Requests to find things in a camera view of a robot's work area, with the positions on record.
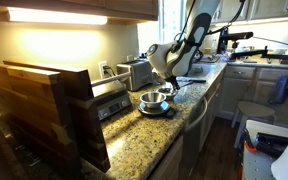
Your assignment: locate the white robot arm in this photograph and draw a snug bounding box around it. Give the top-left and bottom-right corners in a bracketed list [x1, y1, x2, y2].
[146, 0, 221, 90]

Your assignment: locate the stainless dishwasher handle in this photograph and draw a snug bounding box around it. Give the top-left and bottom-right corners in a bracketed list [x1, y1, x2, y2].
[184, 98, 208, 132]

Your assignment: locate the white wall outlet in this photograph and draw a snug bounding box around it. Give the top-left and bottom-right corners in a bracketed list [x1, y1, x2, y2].
[98, 61, 107, 79]

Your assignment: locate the under-cabinet light strip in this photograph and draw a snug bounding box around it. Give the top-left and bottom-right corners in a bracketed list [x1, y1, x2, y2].
[8, 7, 108, 25]

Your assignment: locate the stainless steel toaster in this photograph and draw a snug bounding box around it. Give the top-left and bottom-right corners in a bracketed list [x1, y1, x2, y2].
[117, 60, 152, 91]

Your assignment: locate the empty silver bowl on scale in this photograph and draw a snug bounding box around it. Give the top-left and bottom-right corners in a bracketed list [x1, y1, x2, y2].
[140, 92, 166, 108]

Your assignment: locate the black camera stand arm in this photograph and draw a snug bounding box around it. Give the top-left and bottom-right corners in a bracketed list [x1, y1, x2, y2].
[216, 27, 288, 64]

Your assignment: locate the silver bowl with yellow contents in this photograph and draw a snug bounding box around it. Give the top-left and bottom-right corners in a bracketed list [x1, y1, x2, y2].
[157, 87, 177, 100]

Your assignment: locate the light wooden cutting board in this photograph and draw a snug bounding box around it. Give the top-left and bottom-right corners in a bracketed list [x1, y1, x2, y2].
[0, 64, 81, 178]

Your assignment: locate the black kitchen scale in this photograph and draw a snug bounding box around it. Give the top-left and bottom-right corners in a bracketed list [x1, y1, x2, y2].
[138, 101, 177, 118]

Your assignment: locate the blue hanging towel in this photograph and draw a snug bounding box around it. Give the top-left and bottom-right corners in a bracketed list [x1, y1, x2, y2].
[268, 75, 288, 104]

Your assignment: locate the dark wooden cutting board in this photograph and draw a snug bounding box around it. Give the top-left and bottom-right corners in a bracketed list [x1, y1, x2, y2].
[4, 60, 111, 172]

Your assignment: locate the white round stool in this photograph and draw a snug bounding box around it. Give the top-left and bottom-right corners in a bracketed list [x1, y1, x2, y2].
[231, 101, 277, 148]

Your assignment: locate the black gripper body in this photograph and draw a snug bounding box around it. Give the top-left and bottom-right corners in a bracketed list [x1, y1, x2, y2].
[165, 76, 179, 88]

